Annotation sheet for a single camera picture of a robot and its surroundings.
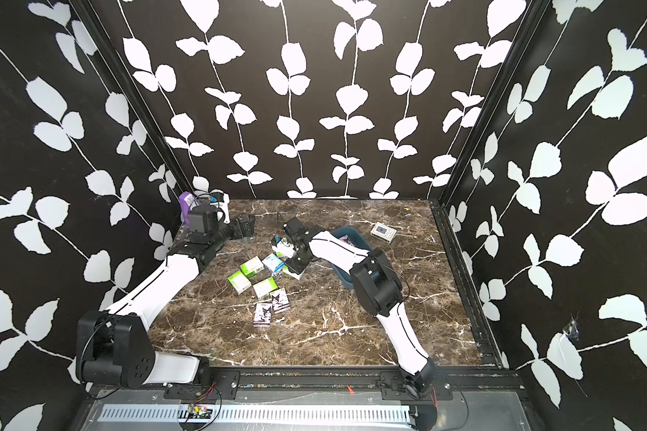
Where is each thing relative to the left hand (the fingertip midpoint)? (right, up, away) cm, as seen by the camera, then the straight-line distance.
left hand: (243, 214), depth 85 cm
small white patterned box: (+50, -7, +22) cm, 55 cm away
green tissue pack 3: (-4, -24, +7) cm, 25 cm away
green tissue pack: (+13, -11, 0) cm, 17 cm away
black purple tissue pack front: (+6, -33, -1) cm, 33 cm away
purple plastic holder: (-27, +2, +14) cm, 31 cm away
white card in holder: (-23, +5, +11) cm, 26 cm away
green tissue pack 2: (0, -19, +10) cm, 22 cm away
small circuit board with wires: (-7, -54, -15) cm, 56 cm away
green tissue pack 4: (+5, -26, +7) cm, 27 cm away
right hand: (+14, -17, +10) cm, 24 cm away
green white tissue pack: (+12, -20, +8) cm, 25 cm away
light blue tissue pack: (+7, -18, +12) cm, 23 cm away
